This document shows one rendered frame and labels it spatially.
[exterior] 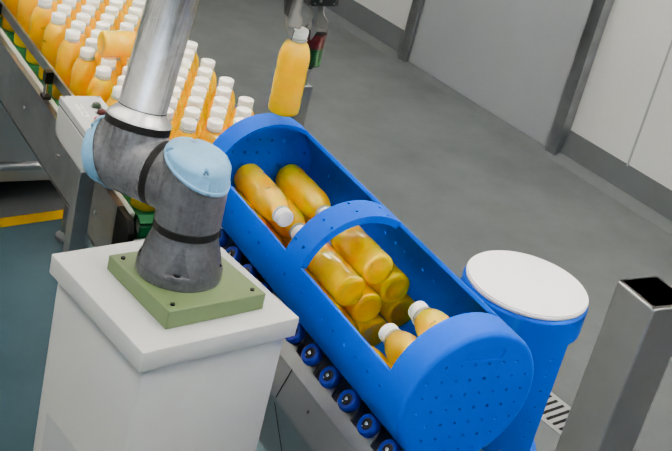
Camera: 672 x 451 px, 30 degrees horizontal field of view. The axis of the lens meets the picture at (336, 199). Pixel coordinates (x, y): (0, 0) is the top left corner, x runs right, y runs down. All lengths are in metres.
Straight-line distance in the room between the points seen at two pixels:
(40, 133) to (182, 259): 1.43
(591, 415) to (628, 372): 0.08
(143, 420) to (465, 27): 4.88
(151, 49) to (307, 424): 0.80
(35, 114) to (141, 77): 1.42
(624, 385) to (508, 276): 1.41
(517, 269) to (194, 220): 0.97
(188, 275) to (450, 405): 0.51
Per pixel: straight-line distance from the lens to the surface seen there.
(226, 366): 2.19
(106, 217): 3.06
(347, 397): 2.36
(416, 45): 7.06
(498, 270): 2.81
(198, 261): 2.14
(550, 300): 2.76
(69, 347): 2.29
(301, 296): 2.40
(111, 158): 2.15
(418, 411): 2.17
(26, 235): 4.63
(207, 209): 2.10
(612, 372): 1.42
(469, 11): 6.76
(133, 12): 3.67
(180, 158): 2.08
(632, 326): 1.39
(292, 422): 2.49
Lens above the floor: 2.29
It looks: 26 degrees down
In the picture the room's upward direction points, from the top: 14 degrees clockwise
